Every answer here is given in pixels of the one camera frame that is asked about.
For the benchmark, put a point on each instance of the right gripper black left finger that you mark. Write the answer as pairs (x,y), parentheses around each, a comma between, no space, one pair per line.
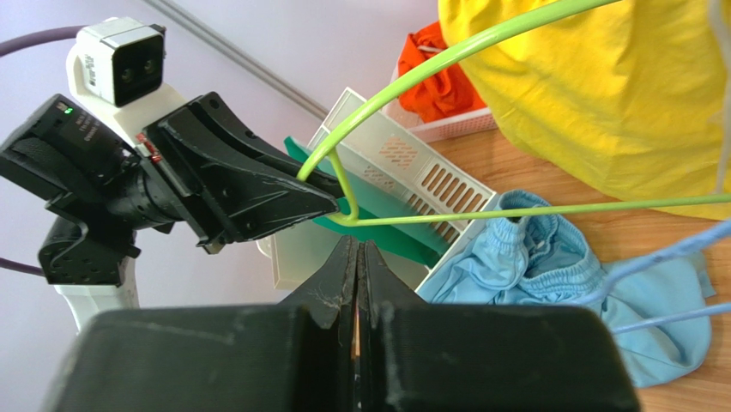
(295,355)

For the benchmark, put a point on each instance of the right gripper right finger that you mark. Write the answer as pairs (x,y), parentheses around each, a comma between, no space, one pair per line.
(416,356)

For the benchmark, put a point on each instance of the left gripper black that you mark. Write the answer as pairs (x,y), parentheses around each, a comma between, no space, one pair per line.
(226,182)

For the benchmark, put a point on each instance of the green hanger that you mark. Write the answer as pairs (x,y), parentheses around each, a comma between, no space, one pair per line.
(523,23)

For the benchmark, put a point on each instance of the light blue shorts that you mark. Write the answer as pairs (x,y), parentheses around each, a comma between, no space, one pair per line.
(546,260)

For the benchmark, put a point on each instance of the orange shorts front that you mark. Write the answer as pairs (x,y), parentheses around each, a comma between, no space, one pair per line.
(447,93)

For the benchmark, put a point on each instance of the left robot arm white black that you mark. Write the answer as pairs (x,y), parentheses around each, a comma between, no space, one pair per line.
(95,184)

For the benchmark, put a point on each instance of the yellow shorts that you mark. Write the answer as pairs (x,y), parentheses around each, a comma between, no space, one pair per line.
(628,97)

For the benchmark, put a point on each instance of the green folder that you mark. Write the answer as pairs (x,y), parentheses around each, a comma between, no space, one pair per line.
(420,243)

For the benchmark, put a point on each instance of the white file organizer rack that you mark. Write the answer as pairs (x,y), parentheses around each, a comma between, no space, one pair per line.
(389,157)

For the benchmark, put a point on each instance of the white perforated basket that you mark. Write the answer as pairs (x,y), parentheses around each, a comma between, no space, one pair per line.
(443,129)

